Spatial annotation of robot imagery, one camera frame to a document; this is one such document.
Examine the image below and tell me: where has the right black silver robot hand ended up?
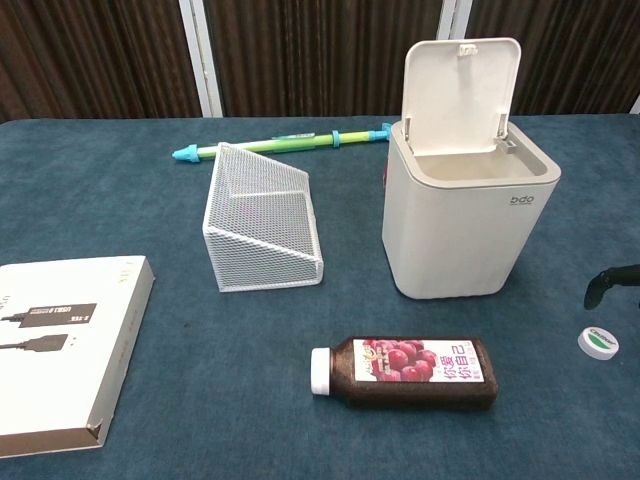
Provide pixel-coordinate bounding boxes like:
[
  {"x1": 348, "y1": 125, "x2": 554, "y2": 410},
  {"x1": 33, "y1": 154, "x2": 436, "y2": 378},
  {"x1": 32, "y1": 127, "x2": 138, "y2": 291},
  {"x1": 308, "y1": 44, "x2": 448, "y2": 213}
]
[{"x1": 583, "y1": 264, "x2": 640, "y2": 311}]

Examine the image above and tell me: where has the small white round lid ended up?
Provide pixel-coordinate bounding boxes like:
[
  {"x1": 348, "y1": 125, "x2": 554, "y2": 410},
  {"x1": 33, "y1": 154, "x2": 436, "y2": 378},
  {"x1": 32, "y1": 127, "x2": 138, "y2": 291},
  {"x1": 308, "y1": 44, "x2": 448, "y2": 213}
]
[{"x1": 577, "y1": 327, "x2": 620, "y2": 361}]

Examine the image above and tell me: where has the white desktop trash bin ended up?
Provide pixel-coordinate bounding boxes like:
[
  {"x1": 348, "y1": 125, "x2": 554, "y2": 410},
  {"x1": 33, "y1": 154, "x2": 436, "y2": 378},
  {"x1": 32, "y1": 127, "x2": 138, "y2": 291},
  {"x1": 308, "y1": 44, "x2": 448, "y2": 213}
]
[{"x1": 382, "y1": 37, "x2": 562, "y2": 301}]

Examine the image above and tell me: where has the dark juice bottle red label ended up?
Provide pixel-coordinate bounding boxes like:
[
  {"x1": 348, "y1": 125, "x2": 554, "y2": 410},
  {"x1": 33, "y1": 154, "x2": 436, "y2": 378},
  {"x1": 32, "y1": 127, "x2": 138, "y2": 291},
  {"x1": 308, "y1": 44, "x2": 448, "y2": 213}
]
[{"x1": 309, "y1": 335, "x2": 500, "y2": 412}]

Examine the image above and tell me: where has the green blue toy syringe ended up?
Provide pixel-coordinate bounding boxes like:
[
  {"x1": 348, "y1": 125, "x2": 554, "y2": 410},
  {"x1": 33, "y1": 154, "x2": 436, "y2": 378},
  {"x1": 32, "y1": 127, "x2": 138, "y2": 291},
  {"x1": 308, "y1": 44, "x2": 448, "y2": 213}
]
[{"x1": 172, "y1": 123, "x2": 396, "y2": 165}]

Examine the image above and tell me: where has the blue felt table mat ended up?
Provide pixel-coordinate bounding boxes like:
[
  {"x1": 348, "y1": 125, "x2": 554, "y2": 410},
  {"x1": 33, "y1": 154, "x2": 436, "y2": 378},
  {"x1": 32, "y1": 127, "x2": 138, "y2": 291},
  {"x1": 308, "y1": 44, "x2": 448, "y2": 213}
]
[{"x1": 0, "y1": 114, "x2": 640, "y2": 480}]

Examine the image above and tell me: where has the white wire mesh organizer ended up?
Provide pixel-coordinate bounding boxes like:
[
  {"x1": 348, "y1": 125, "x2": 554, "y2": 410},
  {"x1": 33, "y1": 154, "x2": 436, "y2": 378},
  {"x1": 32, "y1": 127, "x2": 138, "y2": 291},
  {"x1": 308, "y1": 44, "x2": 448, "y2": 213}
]
[{"x1": 202, "y1": 142, "x2": 325, "y2": 294}]

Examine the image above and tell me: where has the white cable product box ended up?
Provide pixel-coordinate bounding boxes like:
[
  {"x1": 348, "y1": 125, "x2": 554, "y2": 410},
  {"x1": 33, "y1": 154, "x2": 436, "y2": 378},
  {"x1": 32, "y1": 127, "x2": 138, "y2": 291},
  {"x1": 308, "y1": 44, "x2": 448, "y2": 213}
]
[{"x1": 0, "y1": 255, "x2": 156, "y2": 447}]

